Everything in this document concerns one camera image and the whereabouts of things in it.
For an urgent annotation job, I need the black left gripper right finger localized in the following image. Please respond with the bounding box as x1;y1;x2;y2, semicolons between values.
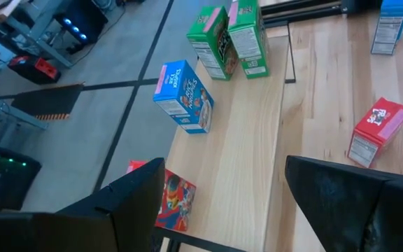
285;155;403;252

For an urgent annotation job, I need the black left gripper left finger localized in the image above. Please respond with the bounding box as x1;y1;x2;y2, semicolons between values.
0;157;166;252

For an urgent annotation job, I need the red Froot Loops cereal box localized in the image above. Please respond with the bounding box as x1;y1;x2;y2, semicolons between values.
126;160;197;232
347;97;403;169

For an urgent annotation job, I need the blue Rice Krispies cereal box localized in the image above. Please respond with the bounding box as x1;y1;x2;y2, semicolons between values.
370;0;403;56
152;59;215;135

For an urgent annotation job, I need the green Apple Jacks cereal box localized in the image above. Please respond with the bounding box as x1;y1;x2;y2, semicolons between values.
227;0;271;80
186;5;239;82

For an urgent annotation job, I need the wooden shelf with black legs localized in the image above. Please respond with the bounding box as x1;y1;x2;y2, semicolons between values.
152;20;297;252

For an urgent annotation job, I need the black computer with green lights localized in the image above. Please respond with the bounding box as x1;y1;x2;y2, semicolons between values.
0;143;43;211

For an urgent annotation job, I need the black hazard-striped floor mat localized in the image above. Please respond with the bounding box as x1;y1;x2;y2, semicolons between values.
10;83;85;122

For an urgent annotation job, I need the black and red case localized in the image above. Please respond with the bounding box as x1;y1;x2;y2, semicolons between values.
8;55;62;85

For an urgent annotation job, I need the black computer with blue lights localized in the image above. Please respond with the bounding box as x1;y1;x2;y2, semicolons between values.
53;0;108;46

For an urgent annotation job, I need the grey metal desk frame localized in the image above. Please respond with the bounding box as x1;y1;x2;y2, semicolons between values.
0;91;48;145
5;15;73;69

